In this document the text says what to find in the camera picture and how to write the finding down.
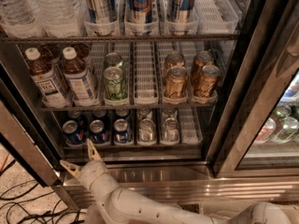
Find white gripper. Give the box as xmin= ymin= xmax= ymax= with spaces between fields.
xmin=60 ymin=139 xmax=120 ymax=200

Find blue pepsi can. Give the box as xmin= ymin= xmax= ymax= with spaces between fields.
xmin=68 ymin=110 xmax=88 ymax=133
xmin=115 ymin=108 xmax=131 ymax=122
xmin=90 ymin=119 xmax=108 ymax=144
xmin=113 ymin=119 xmax=131 ymax=144
xmin=93 ymin=109 xmax=110 ymax=129
xmin=63 ymin=120 xmax=86 ymax=145

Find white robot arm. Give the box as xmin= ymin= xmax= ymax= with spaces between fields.
xmin=60 ymin=141 xmax=299 ymax=224

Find steel fridge door left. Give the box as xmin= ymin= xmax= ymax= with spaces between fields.
xmin=0 ymin=59 xmax=78 ymax=210

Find silver soda can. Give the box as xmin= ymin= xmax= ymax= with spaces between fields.
xmin=138 ymin=119 xmax=156 ymax=143
xmin=162 ymin=118 xmax=179 ymax=142

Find green soda can front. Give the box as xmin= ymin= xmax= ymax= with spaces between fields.
xmin=104 ymin=66 xmax=128 ymax=101

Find green soda can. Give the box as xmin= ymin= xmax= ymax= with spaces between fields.
xmin=104 ymin=66 xmax=128 ymax=101
xmin=104 ymin=52 xmax=123 ymax=68

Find silver soda can right front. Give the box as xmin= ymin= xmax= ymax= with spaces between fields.
xmin=162 ymin=118 xmax=179 ymax=142

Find green soda can rear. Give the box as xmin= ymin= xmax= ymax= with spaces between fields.
xmin=104 ymin=52 xmax=123 ymax=68

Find gold soda can front left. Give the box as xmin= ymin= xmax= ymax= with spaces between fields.
xmin=164 ymin=65 xmax=189 ymax=99

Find gold soda can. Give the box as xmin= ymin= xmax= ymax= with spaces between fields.
xmin=191 ymin=50 xmax=214 ymax=84
xmin=164 ymin=65 xmax=189 ymax=99
xmin=193 ymin=65 xmax=221 ymax=98
xmin=164 ymin=50 xmax=185 ymax=76

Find gold soda can rear left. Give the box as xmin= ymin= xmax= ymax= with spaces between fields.
xmin=164 ymin=50 xmax=185 ymax=76

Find gold soda can front right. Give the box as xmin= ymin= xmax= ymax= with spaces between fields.
xmin=193 ymin=65 xmax=221 ymax=98

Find gold soda can rear right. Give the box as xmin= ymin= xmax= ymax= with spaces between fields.
xmin=191 ymin=50 xmax=214 ymax=84

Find tall energy can left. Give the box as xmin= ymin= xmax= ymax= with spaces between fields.
xmin=84 ymin=0 xmax=119 ymax=36

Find tall energy can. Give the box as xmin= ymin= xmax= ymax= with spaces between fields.
xmin=166 ymin=0 xmax=194 ymax=35
xmin=84 ymin=0 xmax=119 ymax=36
xmin=127 ymin=0 xmax=152 ymax=35

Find glass fridge door right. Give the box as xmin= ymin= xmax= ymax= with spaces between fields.
xmin=213 ymin=0 xmax=299 ymax=177

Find tall energy can middle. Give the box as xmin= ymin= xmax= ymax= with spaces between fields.
xmin=127 ymin=0 xmax=152 ymax=35

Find tall energy can right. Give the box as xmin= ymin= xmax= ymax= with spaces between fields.
xmin=166 ymin=0 xmax=194 ymax=35

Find tea bottle front right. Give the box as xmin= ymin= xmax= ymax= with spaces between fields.
xmin=63 ymin=47 xmax=96 ymax=101

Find tea bottle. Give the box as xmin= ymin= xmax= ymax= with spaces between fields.
xmin=63 ymin=47 xmax=96 ymax=101
xmin=25 ymin=48 xmax=67 ymax=107

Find tea bottle front left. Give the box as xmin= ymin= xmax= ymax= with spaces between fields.
xmin=25 ymin=48 xmax=67 ymax=107

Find clear plastic bin right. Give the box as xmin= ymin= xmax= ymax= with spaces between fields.
xmin=199 ymin=200 xmax=299 ymax=224

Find water bottle right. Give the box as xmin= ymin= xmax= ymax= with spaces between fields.
xmin=36 ymin=0 xmax=80 ymax=38

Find water bottle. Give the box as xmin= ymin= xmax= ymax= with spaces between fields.
xmin=36 ymin=0 xmax=80 ymax=38
xmin=0 ymin=0 xmax=44 ymax=38

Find water bottle left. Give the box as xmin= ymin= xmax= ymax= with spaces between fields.
xmin=0 ymin=0 xmax=44 ymax=38

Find black floor cables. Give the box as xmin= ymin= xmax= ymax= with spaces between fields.
xmin=0 ymin=159 xmax=87 ymax=224

